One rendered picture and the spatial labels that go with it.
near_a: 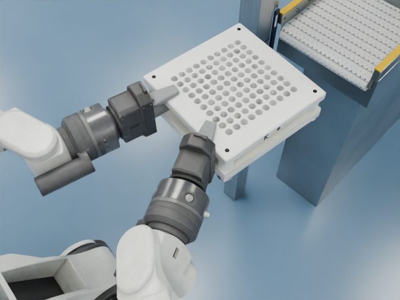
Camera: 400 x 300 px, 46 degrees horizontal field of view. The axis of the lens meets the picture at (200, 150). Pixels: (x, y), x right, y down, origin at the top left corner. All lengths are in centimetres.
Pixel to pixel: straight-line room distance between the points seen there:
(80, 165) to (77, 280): 32
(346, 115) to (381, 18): 30
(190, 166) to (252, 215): 111
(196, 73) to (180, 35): 153
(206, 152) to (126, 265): 22
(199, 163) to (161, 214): 10
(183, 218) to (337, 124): 88
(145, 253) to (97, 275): 42
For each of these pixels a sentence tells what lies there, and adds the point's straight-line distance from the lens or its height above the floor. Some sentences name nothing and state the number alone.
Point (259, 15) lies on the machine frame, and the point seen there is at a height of 91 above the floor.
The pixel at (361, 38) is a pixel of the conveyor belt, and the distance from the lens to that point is 124.
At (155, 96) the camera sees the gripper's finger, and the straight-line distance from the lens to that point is 85.
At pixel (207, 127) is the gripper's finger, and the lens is 81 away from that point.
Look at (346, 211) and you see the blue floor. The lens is 191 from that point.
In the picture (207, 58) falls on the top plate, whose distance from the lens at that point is 93.
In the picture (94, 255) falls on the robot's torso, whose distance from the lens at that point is 110.
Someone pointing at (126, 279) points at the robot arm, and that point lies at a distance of 65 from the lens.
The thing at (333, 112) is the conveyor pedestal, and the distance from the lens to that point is 147.
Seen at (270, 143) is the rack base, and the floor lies 93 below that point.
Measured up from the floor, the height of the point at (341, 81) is 76.
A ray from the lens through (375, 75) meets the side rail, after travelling 113.
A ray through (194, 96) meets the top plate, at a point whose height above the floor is 97.
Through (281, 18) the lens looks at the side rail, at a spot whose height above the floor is 86.
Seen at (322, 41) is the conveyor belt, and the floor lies 84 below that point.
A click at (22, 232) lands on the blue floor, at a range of 190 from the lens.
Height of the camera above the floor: 163
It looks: 56 degrees down
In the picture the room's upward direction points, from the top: straight up
